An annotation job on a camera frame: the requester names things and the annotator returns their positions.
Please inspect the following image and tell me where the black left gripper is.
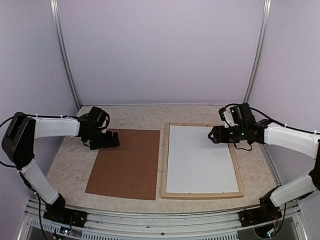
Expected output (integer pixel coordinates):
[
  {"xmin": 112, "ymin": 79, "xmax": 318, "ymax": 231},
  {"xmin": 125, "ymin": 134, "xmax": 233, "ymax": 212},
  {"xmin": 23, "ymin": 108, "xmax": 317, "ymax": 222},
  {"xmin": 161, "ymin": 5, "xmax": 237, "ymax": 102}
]
[{"xmin": 85, "ymin": 128, "xmax": 120, "ymax": 150}]

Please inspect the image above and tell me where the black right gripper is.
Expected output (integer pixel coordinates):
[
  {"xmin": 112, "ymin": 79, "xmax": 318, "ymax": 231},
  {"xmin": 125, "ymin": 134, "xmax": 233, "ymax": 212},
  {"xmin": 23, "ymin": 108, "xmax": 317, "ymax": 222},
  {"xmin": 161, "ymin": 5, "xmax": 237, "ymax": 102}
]
[{"xmin": 208, "ymin": 124, "xmax": 246, "ymax": 144}]

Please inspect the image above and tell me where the landscape photo white border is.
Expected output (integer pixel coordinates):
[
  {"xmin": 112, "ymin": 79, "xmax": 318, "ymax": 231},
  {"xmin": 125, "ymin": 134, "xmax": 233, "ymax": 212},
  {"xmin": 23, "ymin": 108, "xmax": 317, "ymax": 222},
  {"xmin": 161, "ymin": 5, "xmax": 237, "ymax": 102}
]
[{"xmin": 166, "ymin": 124, "xmax": 241, "ymax": 194}]

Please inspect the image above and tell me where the light wooden picture frame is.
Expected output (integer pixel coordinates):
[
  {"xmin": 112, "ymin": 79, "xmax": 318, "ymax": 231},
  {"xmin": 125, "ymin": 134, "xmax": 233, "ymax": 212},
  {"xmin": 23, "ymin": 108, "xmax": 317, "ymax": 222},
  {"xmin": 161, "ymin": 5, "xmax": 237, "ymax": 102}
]
[{"xmin": 161, "ymin": 122, "xmax": 244, "ymax": 200}]

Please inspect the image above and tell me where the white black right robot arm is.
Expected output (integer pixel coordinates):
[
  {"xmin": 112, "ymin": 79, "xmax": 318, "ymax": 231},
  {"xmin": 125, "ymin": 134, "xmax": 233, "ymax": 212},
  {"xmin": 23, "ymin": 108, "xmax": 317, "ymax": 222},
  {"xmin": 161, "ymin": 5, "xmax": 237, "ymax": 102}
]
[{"xmin": 208, "ymin": 119, "xmax": 320, "ymax": 226}]

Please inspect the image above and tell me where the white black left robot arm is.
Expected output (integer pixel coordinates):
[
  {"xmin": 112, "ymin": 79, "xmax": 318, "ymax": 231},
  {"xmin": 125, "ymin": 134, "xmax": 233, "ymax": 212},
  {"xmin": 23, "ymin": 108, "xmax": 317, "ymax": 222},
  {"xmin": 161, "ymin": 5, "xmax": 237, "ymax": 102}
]
[{"xmin": 1, "ymin": 107, "xmax": 120, "ymax": 225}]

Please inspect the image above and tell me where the brown hardboard backing panel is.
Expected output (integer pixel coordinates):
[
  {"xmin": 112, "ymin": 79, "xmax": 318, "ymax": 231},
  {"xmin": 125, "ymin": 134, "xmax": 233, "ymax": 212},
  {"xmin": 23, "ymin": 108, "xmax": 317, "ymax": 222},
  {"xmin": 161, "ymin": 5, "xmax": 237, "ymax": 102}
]
[{"xmin": 85, "ymin": 129, "xmax": 161, "ymax": 201}]

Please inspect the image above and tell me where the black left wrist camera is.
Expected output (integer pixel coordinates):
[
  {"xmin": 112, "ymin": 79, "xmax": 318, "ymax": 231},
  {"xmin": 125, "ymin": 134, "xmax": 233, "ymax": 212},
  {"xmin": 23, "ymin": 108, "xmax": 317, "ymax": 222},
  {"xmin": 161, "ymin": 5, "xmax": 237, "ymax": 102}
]
[{"xmin": 86, "ymin": 106, "xmax": 110, "ymax": 130}]

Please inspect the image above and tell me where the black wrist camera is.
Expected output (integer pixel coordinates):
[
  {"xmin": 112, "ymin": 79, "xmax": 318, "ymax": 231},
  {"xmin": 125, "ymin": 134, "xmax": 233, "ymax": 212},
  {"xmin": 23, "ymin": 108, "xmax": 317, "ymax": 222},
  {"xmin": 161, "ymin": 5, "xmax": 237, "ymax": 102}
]
[
  {"xmin": 86, "ymin": 106, "xmax": 110, "ymax": 130},
  {"xmin": 218, "ymin": 102, "xmax": 256, "ymax": 129}
]

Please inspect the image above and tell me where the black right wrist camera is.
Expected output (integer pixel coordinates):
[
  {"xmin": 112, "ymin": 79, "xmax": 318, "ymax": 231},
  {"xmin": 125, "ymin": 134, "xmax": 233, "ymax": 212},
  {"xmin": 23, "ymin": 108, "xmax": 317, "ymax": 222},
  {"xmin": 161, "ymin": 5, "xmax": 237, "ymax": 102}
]
[{"xmin": 218, "ymin": 102, "xmax": 256, "ymax": 129}]

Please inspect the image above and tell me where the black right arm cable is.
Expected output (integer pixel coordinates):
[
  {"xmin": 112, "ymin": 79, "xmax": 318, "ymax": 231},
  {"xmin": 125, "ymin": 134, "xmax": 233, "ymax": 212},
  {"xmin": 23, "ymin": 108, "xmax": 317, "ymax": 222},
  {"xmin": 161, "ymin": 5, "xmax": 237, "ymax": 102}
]
[{"xmin": 249, "ymin": 106, "xmax": 320, "ymax": 136}]

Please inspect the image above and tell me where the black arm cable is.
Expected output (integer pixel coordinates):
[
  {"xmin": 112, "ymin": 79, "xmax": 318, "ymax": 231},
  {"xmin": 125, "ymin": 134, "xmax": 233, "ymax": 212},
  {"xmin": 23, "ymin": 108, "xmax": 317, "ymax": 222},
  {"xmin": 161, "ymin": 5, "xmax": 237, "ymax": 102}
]
[
  {"xmin": 249, "ymin": 106, "xmax": 320, "ymax": 136},
  {"xmin": 0, "ymin": 112, "xmax": 26, "ymax": 168}
]

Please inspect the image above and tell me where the aluminium front rail base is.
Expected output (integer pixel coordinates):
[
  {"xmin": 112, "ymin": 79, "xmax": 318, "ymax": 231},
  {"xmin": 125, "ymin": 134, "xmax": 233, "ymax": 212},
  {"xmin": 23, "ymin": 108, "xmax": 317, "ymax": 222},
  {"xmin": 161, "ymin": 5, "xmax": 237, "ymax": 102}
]
[{"xmin": 14, "ymin": 198, "xmax": 310, "ymax": 240}]

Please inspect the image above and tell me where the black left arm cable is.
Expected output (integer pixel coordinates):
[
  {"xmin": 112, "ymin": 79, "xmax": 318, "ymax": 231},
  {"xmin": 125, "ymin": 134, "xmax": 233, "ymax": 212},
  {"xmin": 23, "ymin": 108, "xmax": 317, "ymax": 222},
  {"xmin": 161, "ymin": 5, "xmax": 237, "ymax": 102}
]
[{"xmin": 0, "ymin": 112, "xmax": 26, "ymax": 168}]

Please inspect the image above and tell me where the aluminium enclosure post right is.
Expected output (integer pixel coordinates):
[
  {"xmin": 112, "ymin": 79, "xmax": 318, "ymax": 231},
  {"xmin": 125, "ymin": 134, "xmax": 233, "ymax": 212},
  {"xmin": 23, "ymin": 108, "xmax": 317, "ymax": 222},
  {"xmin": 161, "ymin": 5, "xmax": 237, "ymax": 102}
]
[{"xmin": 243, "ymin": 0, "xmax": 272, "ymax": 103}]

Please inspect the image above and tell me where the aluminium enclosure post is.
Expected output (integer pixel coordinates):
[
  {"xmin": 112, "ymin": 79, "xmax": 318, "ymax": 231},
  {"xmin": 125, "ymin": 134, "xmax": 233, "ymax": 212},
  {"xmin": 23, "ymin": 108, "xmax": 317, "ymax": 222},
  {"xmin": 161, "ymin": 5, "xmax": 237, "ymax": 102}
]
[
  {"xmin": 243, "ymin": 0, "xmax": 272, "ymax": 103},
  {"xmin": 50, "ymin": 0, "xmax": 82, "ymax": 110}
]

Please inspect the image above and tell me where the aluminium enclosure post left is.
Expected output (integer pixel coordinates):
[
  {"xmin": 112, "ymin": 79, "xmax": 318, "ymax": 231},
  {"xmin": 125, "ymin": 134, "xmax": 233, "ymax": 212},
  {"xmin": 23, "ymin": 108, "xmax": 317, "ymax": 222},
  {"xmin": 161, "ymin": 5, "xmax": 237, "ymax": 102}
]
[{"xmin": 50, "ymin": 0, "xmax": 82, "ymax": 110}]

